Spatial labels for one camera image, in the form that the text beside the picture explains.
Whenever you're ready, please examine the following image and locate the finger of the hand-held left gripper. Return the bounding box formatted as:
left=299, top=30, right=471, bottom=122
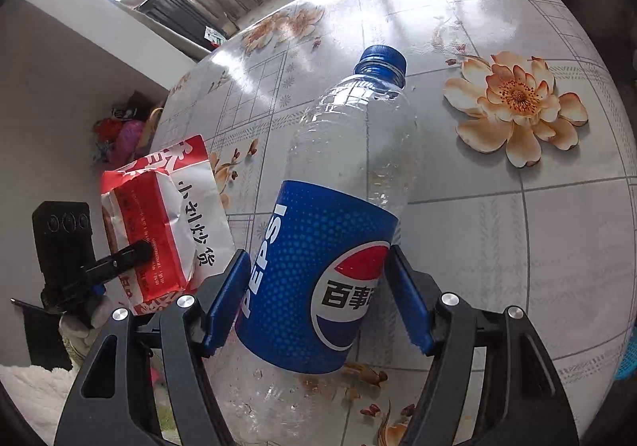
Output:
left=74, top=239, right=154, bottom=288

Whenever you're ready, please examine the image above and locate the pink plastic bag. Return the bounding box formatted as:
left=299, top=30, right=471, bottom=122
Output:
left=115, top=120, right=147, bottom=169

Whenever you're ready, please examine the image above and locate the red white paper bag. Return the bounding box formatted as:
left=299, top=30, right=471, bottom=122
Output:
left=100, top=135, right=238, bottom=318

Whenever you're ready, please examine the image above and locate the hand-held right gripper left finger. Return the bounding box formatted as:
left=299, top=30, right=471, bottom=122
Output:
left=54, top=249, right=252, bottom=446

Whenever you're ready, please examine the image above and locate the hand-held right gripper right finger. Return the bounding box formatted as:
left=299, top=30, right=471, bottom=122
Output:
left=387, top=244, right=580, bottom=446

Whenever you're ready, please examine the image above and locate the person's left forearm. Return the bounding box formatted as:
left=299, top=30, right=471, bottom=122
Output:
left=0, top=344, right=98, bottom=430

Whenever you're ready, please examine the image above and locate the blue plastic basket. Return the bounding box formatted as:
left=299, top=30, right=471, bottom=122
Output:
left=613, top=339, right=637, bottom=382

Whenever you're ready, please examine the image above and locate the person's left hand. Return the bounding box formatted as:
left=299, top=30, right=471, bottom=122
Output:
left=59, top=299, right=113, bottom=352

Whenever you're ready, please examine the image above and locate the black metal rack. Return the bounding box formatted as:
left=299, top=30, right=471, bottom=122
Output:
left=137, top=0, right=213, bottom=51

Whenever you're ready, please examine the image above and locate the clear plastic bottle blue label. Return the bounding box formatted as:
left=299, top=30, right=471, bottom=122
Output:
left=206, top=45, right=422, bottom=446

